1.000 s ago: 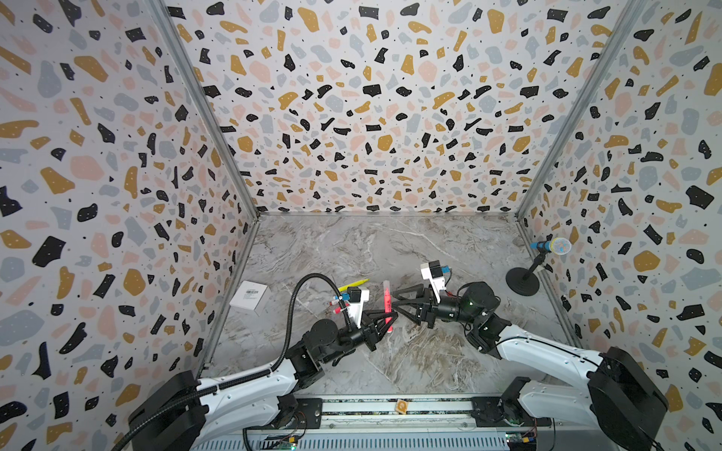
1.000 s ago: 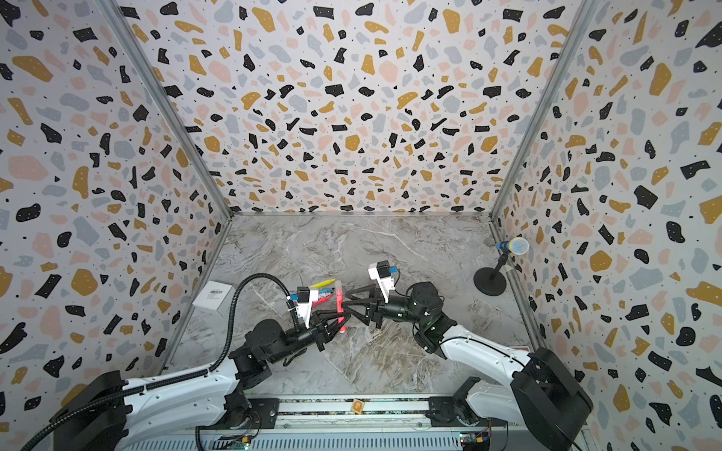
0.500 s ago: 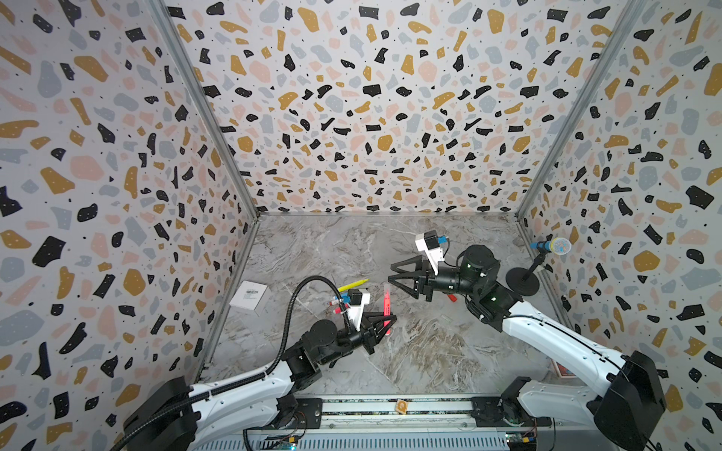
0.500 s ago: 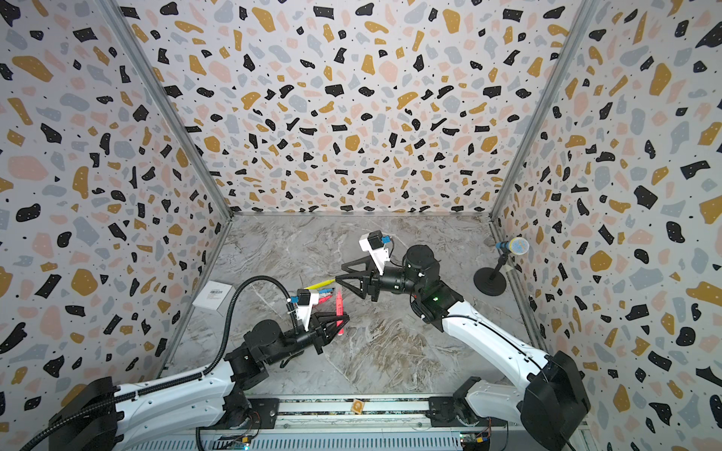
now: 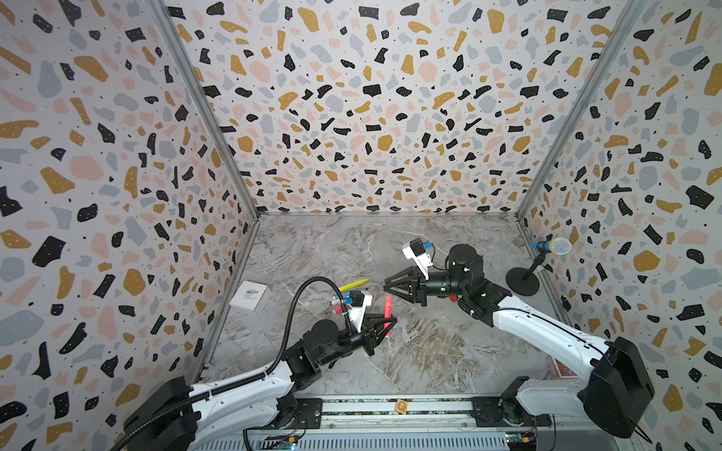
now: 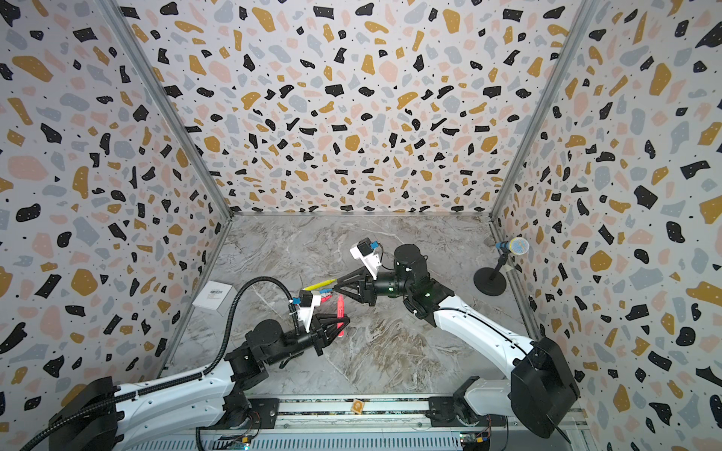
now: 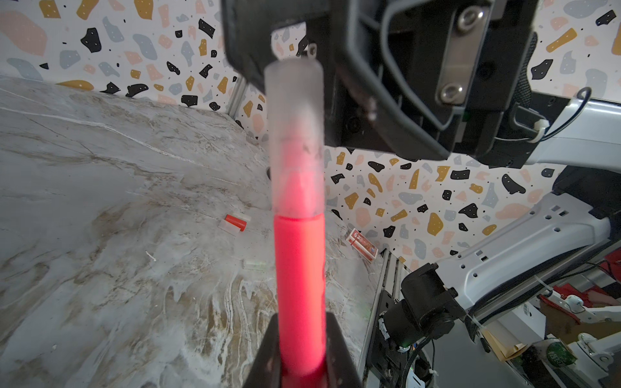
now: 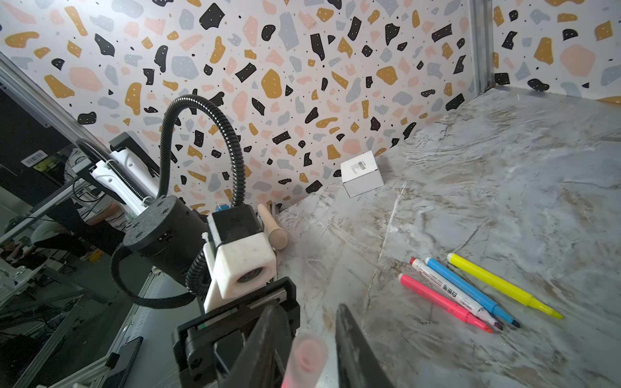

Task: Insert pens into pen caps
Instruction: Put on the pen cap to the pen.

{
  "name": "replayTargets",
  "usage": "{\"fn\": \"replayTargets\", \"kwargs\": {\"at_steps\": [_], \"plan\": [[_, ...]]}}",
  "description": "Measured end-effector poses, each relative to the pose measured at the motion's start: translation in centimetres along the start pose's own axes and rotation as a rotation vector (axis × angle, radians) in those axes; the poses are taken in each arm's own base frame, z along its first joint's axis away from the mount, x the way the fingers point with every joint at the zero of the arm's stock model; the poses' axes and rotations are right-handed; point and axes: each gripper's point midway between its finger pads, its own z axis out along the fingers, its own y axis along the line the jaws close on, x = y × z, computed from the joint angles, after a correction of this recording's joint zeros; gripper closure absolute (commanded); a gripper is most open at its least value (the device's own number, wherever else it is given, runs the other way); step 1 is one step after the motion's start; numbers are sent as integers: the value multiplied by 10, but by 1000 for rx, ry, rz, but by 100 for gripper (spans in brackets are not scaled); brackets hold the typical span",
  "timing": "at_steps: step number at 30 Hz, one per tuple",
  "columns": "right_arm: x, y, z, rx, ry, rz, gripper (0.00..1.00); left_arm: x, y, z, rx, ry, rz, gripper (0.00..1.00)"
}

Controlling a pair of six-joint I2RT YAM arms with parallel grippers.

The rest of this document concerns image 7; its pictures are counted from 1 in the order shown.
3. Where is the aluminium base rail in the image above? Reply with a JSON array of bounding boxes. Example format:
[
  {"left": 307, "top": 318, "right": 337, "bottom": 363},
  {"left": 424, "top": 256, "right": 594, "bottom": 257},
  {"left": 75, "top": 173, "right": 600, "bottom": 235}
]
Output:
[{"left": 357, "top": 248, "right": 409, "bottom": 387}]

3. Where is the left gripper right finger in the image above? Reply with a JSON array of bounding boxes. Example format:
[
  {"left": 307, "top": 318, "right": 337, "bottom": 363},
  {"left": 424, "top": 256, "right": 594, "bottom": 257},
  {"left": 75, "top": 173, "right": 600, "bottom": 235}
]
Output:
[{"left": 326, "top": 312, "right": 362, "bottom": 388}]

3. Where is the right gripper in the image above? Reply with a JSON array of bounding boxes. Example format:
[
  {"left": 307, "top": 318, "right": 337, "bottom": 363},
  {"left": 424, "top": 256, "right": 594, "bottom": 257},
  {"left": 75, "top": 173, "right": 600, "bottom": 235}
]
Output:
[{"left": 221, "top": 1, "right": 538, "bottom": 163}]

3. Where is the red card box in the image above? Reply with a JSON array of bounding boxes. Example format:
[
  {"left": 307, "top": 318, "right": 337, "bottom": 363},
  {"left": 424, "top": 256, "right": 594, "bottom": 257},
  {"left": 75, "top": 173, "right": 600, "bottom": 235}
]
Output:
[{"left": 347, "top": 229, "right": 378, "bottom": 261}]

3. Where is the red pen cap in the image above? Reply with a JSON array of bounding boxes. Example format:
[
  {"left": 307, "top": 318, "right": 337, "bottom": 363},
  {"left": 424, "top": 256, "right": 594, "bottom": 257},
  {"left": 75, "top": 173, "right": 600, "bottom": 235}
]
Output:
[{"left": 218, "top": 213, "right": 251, "bottom": 235}]

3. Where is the pink highlighter pen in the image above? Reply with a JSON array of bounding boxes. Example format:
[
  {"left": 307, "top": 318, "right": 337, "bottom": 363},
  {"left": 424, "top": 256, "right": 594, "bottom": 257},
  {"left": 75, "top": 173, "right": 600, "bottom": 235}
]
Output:
[{"left": 274, "top": 214, "right": 327, "bottom": 387}]

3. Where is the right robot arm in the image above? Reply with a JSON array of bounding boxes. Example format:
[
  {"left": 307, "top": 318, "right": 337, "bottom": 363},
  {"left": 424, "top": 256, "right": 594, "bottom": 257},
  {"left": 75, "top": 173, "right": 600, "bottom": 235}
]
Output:
[{"left": 222, "top": 1, "right": 620, "bottom": 350}]

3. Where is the clear green pen cap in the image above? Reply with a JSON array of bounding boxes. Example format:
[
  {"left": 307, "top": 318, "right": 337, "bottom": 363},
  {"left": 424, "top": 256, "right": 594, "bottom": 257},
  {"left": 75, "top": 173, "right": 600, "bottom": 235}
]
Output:
[{"left": 243, "top": 260, "right": 268, "bottom": 271}]

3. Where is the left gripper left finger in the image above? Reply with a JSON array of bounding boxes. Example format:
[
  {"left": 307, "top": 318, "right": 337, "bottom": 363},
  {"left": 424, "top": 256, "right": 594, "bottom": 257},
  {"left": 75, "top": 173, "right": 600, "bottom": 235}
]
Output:
[{"left": 243, "top": 314, "right": 281, "bottom": 388}]

